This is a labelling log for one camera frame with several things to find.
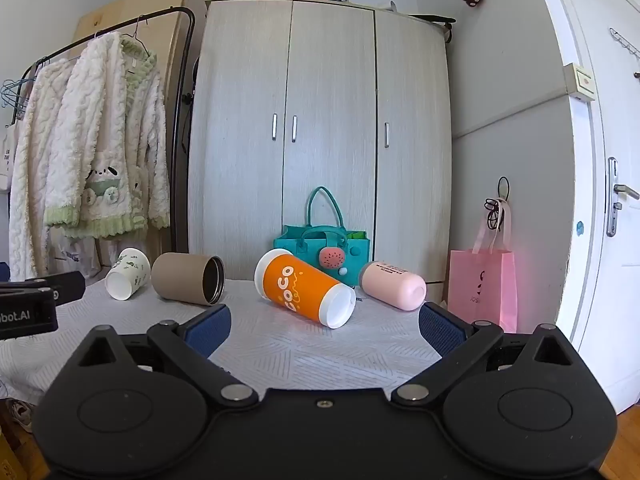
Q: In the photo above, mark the light wooden cabinet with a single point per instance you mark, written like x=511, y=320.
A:
x=167, y=2

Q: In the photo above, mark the teal felt handbag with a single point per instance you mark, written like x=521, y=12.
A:
x=358, y=255

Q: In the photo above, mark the grey wood-grain wardrobe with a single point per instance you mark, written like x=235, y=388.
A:
x=240, y=110

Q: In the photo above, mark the white patterned tablecloth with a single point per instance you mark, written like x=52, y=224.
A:
x=300, y=355

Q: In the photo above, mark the white door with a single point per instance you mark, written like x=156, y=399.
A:
x=620, y=110

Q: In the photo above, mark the pink paper gift bag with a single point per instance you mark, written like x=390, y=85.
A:
x=480, y=287

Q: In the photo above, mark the metal hook rail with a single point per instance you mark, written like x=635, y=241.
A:
x=625, y=44

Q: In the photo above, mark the white fleece robe green trim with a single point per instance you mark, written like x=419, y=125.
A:
x=100, y=110

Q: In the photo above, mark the tan metal tumbler cup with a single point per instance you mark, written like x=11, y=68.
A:
x=180, y=278

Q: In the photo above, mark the black clothes rack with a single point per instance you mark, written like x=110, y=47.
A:
x=180, y=8

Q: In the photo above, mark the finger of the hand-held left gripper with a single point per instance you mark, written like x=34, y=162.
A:
x=67, y=287

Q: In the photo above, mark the orange cup with white lid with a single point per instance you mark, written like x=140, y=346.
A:
x=295, y=285

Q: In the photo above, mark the pink watermelon charm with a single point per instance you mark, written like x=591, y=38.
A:
x=333, y=258

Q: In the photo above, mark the pink cup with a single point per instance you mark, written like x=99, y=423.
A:
x=395, y=286

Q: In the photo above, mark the white paper cup green print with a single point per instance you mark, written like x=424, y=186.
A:
x=128, y=272

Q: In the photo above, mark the white shoe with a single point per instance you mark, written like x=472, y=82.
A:
x=20, y=412

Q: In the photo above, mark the blue round sticker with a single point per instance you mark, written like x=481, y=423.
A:
x=580, y=228

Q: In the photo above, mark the clear plastic bag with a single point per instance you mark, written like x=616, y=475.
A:
x=75, y=256

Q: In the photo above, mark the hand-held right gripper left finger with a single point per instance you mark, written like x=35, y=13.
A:
x=210, y=329

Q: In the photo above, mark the black item on wardrobe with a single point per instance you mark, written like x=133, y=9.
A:
x=440, y=22

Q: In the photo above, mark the white tote bag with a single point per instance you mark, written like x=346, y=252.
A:
x=5, y=155

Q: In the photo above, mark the beige wall switch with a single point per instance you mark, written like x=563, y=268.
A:
x=580, y=81

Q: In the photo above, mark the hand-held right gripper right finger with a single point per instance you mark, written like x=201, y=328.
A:
x=442, y=330

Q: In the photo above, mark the cardboard box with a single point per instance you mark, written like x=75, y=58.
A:
x=10, y=460

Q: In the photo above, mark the plain white fleece robe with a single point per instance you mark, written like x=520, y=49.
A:
x=35, y=160

